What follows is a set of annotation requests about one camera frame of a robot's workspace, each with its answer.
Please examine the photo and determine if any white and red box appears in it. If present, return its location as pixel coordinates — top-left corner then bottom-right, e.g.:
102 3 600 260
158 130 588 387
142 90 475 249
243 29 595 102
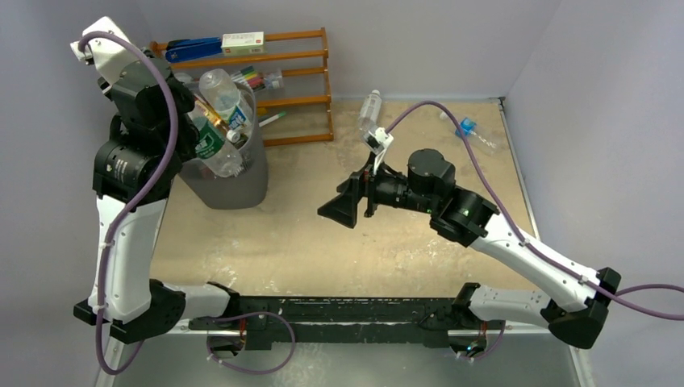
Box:
220 31 266 56

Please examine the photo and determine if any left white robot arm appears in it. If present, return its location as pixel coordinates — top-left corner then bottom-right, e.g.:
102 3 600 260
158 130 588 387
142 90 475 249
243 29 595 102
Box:
73 59 240 344

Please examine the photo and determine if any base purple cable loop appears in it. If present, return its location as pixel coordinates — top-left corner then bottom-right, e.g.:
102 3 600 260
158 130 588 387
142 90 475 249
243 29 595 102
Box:
205 312 298 375

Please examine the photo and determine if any blue stapler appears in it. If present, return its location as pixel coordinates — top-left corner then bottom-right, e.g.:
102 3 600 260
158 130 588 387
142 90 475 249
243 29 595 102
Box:
164 37 222 63

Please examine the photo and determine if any clear bottle green label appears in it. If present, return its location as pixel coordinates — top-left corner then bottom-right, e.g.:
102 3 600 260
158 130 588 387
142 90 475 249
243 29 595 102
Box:
189 101 243 177

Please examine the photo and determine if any green and white marker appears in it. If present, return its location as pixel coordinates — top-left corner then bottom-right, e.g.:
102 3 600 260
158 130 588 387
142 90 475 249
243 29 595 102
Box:
259 111 286 127

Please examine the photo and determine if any pack of coloured markers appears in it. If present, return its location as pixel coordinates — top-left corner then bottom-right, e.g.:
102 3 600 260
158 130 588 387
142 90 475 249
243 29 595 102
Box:
231 66 266 91

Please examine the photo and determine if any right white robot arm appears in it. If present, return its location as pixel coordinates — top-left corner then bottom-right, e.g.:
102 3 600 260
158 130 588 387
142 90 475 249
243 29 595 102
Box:
317 148 621 349

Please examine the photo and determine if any amber tea bottle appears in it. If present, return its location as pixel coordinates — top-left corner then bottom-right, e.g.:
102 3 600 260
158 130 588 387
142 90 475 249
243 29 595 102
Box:
194 94 241 144

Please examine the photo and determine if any clear jar of clips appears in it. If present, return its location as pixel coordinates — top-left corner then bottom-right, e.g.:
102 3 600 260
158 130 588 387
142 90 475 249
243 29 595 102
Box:
263 69 285 90

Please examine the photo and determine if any wooden slatted shelf rack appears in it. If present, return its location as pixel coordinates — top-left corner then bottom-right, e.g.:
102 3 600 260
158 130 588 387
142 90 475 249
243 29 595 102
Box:
149 28 335 147

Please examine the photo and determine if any grey mesh waste bin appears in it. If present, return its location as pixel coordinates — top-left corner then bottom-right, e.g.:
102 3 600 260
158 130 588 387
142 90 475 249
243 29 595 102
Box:
179 83 269 210

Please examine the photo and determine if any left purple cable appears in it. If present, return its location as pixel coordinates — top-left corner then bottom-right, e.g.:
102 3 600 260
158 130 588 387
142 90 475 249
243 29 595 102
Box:
77 31 180 376

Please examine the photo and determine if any clear bottle white cap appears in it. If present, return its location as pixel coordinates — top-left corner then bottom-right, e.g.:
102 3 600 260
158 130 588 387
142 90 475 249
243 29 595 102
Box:
357 89 382 132

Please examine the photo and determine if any crushed bottle blue white label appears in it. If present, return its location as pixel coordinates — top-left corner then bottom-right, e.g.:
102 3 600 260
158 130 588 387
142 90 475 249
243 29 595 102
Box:
198 69 253 135

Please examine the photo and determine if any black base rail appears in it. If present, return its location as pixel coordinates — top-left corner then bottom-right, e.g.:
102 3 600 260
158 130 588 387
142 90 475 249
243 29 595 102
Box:
189 288 503 356

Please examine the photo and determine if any clear bottle blue label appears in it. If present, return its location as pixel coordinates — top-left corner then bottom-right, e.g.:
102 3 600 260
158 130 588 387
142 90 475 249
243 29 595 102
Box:
439 112 501 155

